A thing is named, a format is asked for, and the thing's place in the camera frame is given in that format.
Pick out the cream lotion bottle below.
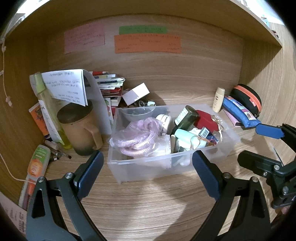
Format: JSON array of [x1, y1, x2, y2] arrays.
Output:
[[212, 87, 225, 113]]

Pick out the orange sticky paper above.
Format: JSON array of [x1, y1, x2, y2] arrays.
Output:
[[114, 33, 182, 54]]

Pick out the blue pencil case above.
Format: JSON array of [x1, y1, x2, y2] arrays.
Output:
[[222, 96, 261, 128]]

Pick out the blue staple box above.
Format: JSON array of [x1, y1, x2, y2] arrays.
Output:
[[198, 127, 219, 145]]

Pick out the pink rope bundle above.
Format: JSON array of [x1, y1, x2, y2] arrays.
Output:
[[108, 116, 164, 157]]

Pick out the red white glue stick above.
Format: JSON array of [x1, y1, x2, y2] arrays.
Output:
[[90, 71, 108, 76]]

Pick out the person's right hand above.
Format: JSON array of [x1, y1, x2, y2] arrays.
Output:
[[281, 206, 290, 215]]

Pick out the green sticky paper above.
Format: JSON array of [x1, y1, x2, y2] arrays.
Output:
[[119, 25, 168, 35]]

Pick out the red cloth pouch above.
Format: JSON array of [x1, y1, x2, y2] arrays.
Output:
[[194, 110, 219, 133]]

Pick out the pink notebook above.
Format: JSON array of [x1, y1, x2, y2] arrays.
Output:
[[224, 109, 242, 126]]

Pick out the stack of books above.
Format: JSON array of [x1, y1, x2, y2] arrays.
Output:
[[93, 73, 125, 110]]

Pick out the yellow green spray bottle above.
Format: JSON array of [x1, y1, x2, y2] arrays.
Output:
[[33, 72, 72, 149]]

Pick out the white printed paper sheet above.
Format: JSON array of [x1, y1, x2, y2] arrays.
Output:
[[41, 69, 88, 106]]

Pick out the teal tube with clear cap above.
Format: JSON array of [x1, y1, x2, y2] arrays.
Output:
[[175, 129, 195, 151]]

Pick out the small white cardboard box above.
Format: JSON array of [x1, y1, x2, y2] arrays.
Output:
[[122, 83, 149, 105]]

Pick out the clear plastic storage bin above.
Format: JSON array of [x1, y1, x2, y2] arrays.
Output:
[[107, 104, 240, 183]]

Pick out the clear plastic bowl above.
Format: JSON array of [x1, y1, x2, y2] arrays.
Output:
[[121, 106, 155, 121]]

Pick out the white pink jar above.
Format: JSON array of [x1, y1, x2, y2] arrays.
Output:
[[156, 114, 171, 134]]

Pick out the black orange zip pouch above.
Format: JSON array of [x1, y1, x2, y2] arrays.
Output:
[[230, 84, 262, 118]]

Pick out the green orange tube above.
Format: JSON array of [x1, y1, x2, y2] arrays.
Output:
[[18, 145, 51, 210]]

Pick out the orange book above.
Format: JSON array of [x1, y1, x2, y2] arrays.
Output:
[[29, 103, 50, 138]]

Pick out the dark green glass bottle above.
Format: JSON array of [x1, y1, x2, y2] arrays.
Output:
[[171, 105, 199, 135]]

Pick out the pink sticky paper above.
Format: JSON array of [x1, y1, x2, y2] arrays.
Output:
[[64, 22, 105, 54]]

